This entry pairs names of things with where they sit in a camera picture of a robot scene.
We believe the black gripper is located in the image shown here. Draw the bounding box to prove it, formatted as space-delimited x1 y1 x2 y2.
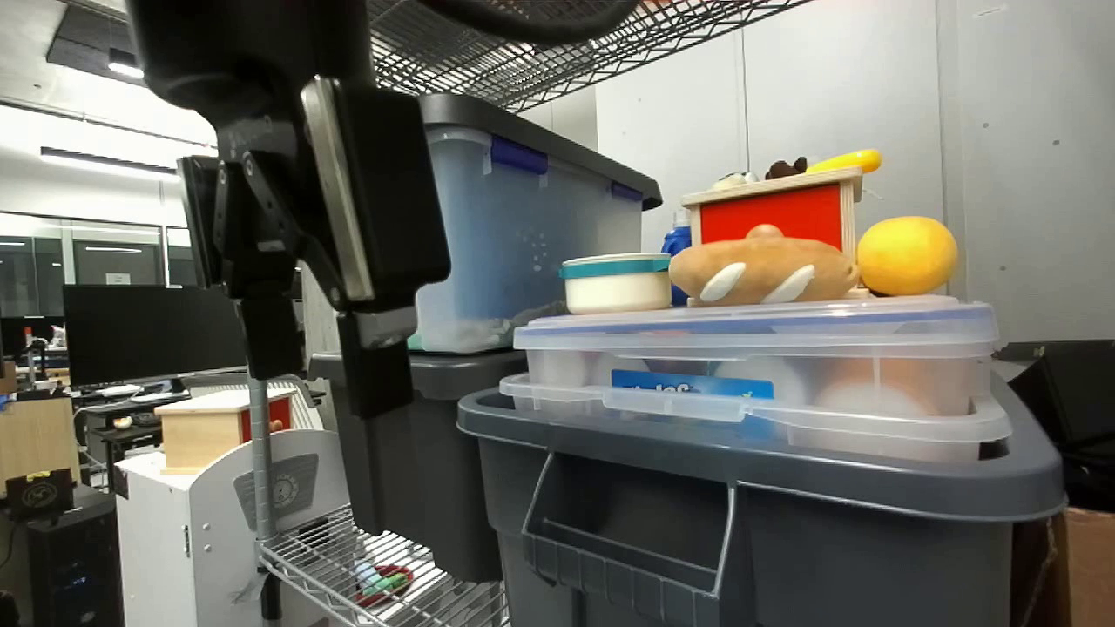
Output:
127 0 451 418

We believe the brown bread plush toy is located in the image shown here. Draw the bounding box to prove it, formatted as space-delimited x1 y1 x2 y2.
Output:
668 223 856 307

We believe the yellow round plush toy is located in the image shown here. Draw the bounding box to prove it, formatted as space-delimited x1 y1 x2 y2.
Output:
856 216 959 297

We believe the yellow banana toy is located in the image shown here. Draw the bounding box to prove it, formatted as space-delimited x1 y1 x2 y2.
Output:
804 146 881 174

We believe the large clear storage tote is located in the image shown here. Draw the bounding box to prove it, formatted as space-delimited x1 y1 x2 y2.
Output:
413 93 664 350

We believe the black computer monitor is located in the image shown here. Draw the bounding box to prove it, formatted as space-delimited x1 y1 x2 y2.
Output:
62 284 243 386

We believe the small wooden box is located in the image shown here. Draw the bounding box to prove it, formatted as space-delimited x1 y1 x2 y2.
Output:
158 386 251 475

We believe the white bowl teal lid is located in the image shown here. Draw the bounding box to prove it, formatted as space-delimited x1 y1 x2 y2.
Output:
561 255 674 312

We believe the large grey lower tote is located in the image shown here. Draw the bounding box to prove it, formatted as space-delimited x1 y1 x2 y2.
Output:
309 350 528 581

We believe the blue bottle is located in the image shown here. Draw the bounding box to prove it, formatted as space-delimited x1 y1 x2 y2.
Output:
664 225 695 307

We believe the white machine cabinet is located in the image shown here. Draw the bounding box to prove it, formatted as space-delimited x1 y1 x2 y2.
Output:
117 429 349 627

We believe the grey storage bin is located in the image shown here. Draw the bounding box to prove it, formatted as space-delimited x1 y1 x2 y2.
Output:
459 391 1065 627

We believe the red wooden drawer box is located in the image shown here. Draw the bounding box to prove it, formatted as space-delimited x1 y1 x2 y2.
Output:
682 169 860 252

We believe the clear flat plastic container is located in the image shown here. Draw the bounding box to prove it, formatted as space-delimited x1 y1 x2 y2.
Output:
499 297 1016 463

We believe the cardboard box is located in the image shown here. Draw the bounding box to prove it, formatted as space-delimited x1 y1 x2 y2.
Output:
1010 508 1115 627

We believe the wire shelf rack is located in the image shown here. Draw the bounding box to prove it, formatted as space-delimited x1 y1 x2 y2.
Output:
249 0 816 627

